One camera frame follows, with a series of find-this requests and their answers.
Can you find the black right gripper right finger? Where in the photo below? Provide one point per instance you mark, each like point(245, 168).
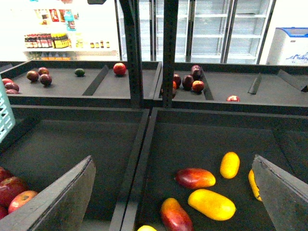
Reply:
point(284, 196)

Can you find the light blue plastic basket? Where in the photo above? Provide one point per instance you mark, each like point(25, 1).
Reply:
point(7, 120)

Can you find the red orange mango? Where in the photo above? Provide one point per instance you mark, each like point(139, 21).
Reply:
point(195, 178)

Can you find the white chest freezer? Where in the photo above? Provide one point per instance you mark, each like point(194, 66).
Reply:
point(289, 47)

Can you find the glass door refrigerator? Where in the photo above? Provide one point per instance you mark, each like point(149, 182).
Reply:
point(208, 31)

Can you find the small yellow mango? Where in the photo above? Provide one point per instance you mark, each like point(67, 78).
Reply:
point(229, 166)

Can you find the bottle shelf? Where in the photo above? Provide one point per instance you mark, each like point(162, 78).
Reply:
point(65, 29)

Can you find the red apple far tray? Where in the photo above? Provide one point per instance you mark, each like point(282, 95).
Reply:
point(119, 69)

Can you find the yellow mango bottom edge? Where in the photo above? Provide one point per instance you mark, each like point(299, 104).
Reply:
point(146, 228)

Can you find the yellow mango behind finger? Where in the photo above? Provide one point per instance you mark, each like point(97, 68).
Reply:
point(253, 185)

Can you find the dark avocado far tray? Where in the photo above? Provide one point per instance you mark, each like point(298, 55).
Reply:
point(79, 72)

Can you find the yellow mango large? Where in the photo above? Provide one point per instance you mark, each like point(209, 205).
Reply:
point(212, 204)

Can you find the red apple pile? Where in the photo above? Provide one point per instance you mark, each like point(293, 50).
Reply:
point(10, 188)

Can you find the red apple front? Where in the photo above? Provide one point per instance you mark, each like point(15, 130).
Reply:
point(20, 200)

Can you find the black shelf post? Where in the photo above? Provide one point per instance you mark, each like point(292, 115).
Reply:
point(130, 10)

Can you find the red yellow mango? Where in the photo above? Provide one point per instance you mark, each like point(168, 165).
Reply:
point(174, 216)

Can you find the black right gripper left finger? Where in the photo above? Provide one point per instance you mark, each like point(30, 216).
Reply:
point(59, 207)

